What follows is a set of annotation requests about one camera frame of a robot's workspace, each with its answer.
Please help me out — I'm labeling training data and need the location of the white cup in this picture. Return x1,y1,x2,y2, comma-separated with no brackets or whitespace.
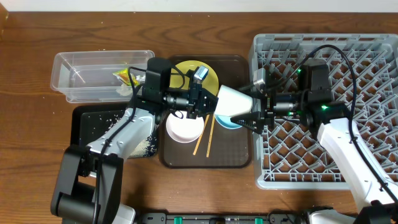
215,85,253,117

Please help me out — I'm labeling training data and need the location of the wooden chopstick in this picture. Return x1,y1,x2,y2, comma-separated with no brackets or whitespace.
206,115,215,158
193,115,210,156

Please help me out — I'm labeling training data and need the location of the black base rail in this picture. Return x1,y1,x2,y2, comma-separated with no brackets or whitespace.
134,213,306,224

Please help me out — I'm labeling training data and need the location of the white bowl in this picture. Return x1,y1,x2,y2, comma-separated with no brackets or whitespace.
166,111,204,143

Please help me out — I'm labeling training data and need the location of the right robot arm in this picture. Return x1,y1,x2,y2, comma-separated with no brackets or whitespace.
231,59,397,223

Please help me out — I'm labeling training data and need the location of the black waste tray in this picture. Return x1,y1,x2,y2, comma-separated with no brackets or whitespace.
70,103,159,159

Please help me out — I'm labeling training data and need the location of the light blue bowl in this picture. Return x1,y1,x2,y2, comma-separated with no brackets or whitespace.
215,115,241,129

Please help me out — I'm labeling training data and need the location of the brown serving tray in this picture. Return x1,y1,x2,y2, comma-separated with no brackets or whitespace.
158,55,253,169

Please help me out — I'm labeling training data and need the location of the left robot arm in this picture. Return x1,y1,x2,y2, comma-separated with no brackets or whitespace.
50,57,218,223

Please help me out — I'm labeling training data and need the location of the clear plastic bin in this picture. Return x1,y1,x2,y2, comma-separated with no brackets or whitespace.
50,50,155,103

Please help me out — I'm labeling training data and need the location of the white napkin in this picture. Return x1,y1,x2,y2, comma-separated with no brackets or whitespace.
116,75,146,96

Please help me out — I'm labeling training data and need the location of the grey dishwasher rack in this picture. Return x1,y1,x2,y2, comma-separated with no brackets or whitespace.
248,34,397,190

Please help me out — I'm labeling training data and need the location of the green orange snack wrapper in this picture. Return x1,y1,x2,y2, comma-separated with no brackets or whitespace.
113,68,139,86

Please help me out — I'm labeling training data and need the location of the yellow plate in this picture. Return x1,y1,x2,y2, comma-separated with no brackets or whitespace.
169,60,220,96

